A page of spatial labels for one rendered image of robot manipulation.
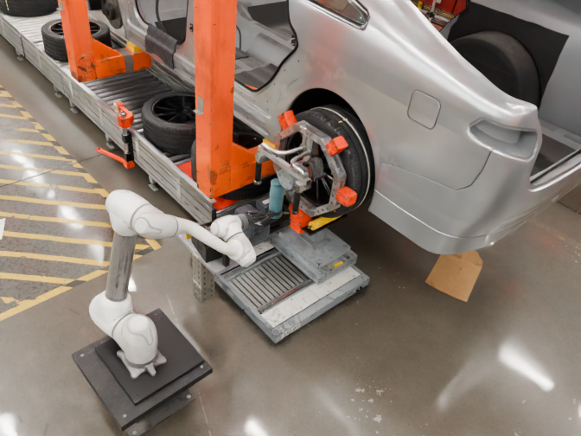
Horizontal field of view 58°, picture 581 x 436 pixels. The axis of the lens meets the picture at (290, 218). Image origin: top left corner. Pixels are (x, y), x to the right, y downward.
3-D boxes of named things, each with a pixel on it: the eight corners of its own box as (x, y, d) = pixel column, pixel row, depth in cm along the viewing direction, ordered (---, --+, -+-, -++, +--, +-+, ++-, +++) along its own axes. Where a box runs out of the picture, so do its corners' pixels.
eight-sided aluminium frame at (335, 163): (336, 227, 312) (352, 150, 278) (328, 232, 309) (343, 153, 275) (278, 183, 342) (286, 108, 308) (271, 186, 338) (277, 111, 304)
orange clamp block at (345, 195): (344, 195, 298) (355, 202, 293) (335, 200, 294) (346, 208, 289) (346, 185, 294) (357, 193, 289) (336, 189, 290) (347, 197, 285)
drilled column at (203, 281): (214, 296, 337) (214, 248, 311) (201, 303, 332) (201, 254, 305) (206, 287, 343) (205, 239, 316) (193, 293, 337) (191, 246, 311)
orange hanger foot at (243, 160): (291, 168, 368) (296, 125, 347) (231, 192, 339) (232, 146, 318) (276, 157, 377) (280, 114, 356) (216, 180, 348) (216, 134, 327)
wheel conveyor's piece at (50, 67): (146, 87, 556) (143, 51, 532) (66, 106, 508) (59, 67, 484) (103, 54, 611) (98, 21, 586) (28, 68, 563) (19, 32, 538)
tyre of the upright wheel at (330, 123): (399, 189, 297) (350, 84, 297) (373, 202, 284) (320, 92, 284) (334, 216, 352) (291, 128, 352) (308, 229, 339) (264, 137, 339)
